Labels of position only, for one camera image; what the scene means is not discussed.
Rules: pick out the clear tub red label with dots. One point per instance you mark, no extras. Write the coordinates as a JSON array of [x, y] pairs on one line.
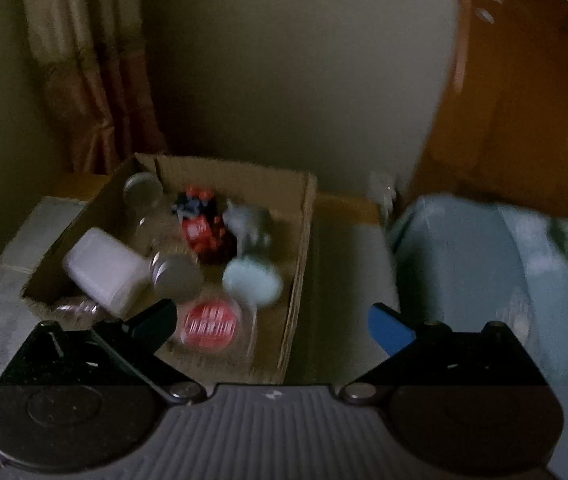
[[216, 326]]

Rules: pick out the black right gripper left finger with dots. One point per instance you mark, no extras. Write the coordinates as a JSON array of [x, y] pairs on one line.
[[133, 344]]

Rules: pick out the cardboard box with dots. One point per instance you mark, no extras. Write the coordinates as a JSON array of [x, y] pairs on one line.
[[288, 195]]

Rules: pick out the white rectangular case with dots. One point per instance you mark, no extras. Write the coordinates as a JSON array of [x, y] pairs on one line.
[[108, 271]]

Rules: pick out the light blue oval case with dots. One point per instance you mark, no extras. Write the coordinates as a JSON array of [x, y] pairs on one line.
[[254, 283]]

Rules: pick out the pink bead keychain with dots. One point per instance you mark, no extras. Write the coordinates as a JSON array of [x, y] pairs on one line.
[[79, 309]]

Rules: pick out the light blue floral pillow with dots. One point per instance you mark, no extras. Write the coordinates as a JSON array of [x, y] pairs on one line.
[[465, 264]]

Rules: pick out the clear plastic jar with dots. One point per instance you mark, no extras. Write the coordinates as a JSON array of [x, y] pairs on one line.
[[145, 200]]

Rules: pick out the wooden chair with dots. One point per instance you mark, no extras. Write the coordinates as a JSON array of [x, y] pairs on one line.
[[501, 128]]

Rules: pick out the glass bottle yellow capsules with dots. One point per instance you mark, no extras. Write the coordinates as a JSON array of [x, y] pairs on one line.
[[174, 271]]

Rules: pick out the brown curtain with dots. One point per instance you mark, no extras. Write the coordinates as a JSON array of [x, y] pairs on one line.
[[91, 60]]

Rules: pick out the red toy car block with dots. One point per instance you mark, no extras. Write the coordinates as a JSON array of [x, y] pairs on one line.
[[200, 214]]

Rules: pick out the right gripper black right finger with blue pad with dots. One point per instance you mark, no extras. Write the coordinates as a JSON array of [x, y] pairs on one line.
[[407, 344]]

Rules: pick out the light blue blanket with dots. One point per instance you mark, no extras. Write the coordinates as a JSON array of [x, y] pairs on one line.
[[348, 270]]

